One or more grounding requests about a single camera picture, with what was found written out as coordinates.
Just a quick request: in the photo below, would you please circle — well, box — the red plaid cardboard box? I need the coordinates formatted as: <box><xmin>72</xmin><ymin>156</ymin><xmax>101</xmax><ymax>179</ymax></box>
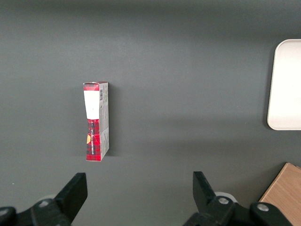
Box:
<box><xmin>82</xmin><ymin>81</ymin><xmax>110</xmax><ymax>162</ymax></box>

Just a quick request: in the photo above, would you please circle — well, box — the white rectangular tray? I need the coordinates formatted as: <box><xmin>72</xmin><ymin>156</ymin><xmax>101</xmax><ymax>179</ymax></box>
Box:
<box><xmin>267</xmin><ymin>39</ymin><xmax>301</xmax><ymax>131</ymax></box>

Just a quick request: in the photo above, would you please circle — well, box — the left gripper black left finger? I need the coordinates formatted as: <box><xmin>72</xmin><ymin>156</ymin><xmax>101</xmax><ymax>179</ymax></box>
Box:
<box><xmin>0</xmin><ymin>172</ymin><xmax>88</xmax><ymax>226</ymax></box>

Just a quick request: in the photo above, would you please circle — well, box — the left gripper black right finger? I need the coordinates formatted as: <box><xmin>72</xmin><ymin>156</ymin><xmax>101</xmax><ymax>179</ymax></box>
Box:
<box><xmin>182</xmin><ymin>171</ymin><xmax>294</xmax><ymax>226</ymax></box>

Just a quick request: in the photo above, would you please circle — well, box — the light wooden board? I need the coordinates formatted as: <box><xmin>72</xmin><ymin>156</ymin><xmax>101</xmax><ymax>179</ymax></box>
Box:
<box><xmin>258</xmin><ymin>161</ymin><xmax>301</xmax><ymax>226</ymax></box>

